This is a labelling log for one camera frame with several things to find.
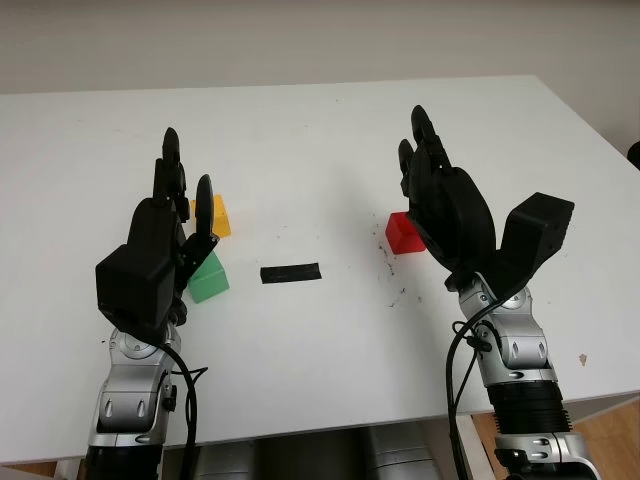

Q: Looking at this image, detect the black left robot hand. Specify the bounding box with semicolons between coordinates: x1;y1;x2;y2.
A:
128;127;222;327

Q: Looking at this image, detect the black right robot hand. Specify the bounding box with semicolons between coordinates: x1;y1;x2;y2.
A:
397;104;499;292

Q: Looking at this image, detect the red wooden block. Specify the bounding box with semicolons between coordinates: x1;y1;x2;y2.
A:
385;211;428;256

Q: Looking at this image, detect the yellow wooden block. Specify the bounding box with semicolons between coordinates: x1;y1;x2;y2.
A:
190;194;234;239

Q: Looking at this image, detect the green wooden block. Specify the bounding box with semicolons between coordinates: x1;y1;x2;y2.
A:
188;249;231;305

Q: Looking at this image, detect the black tape strip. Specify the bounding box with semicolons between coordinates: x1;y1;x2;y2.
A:
259;260;323;287

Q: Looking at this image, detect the white table leg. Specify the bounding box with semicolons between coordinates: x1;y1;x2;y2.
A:
52;457;84;480
457;414;481;480

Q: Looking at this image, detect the grey robot lower body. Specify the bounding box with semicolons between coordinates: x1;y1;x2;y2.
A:
192;423;457;480

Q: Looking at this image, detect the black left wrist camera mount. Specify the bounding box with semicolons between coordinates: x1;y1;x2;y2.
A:
94;243;179;337

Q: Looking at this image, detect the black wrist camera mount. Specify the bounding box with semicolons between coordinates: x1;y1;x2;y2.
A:
94;243;179;337
497;191;576;301

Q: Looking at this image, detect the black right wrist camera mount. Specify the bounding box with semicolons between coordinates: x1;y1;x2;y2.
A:
497;191;576;301

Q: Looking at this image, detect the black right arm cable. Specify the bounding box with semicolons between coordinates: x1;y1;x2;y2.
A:
444;294;504;480

